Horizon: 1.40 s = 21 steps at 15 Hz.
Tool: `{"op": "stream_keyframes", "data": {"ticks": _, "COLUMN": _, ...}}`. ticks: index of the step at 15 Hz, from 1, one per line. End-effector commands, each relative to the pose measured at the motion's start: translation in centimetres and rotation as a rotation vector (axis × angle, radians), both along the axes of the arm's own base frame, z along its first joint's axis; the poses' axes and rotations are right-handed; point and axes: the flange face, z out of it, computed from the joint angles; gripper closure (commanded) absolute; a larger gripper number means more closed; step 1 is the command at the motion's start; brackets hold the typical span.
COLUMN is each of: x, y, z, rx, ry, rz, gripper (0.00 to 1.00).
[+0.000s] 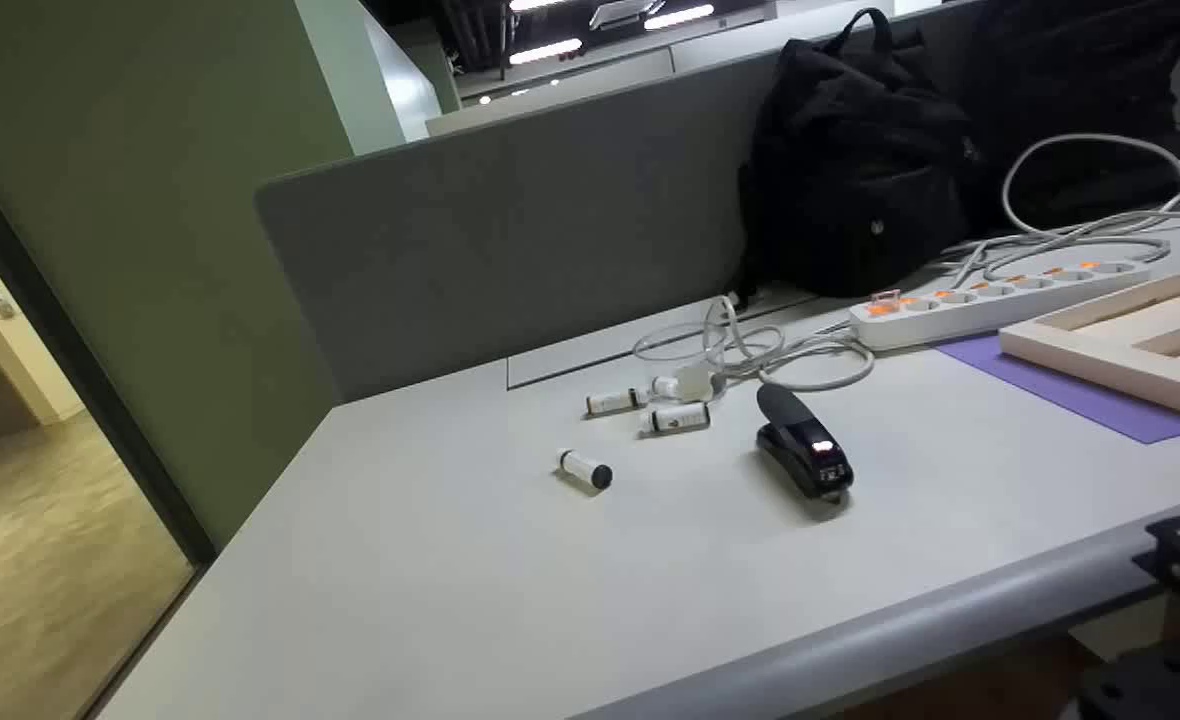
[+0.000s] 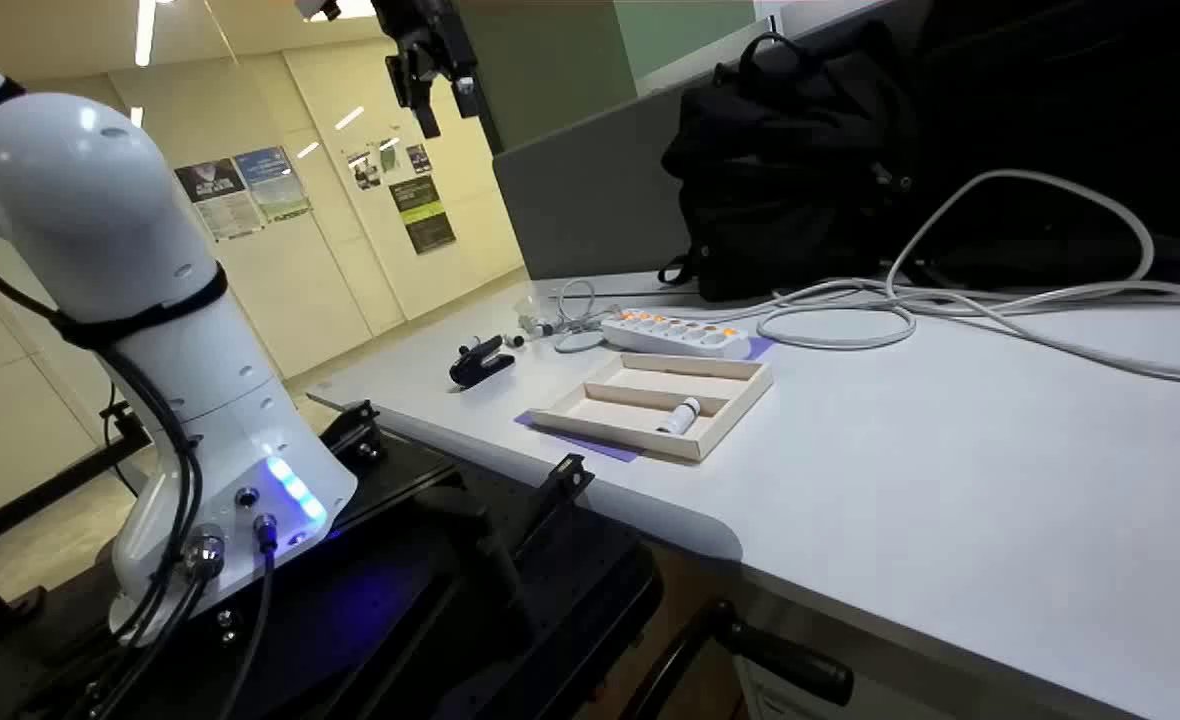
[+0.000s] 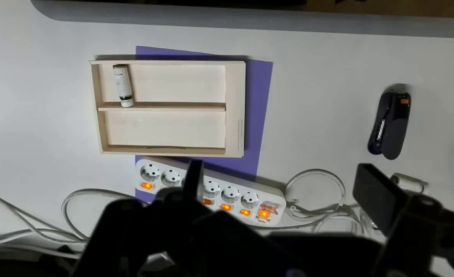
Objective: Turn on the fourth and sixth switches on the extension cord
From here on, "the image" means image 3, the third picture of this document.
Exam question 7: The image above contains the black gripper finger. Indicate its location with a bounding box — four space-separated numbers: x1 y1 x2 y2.
183 158 195 201
194 158 206 201

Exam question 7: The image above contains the wooden divided tray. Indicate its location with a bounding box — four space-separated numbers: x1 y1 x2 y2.
89 58 248 160

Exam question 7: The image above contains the purple paper sheet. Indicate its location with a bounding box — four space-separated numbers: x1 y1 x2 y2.
132 44 275 204

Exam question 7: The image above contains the white tube with black band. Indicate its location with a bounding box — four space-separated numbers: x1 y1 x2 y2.
111 61 137 109

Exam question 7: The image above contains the grey desk divider panel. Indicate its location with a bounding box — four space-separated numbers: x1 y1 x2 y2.
31 0 454 40

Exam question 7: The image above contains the black stapler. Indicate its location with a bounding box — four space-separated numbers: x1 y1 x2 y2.
366 83 412 161

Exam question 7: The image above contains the small white tube black cap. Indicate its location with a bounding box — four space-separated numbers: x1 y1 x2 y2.
389 172 429 193

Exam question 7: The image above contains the white multi-switch power strip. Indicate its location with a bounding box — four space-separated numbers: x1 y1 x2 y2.
132 157 288 227

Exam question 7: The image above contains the thin white coiled cable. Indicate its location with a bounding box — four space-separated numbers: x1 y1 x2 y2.
284 167 374 233

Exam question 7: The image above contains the thick white power cable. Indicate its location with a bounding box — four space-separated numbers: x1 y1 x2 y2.
0 183 138 258

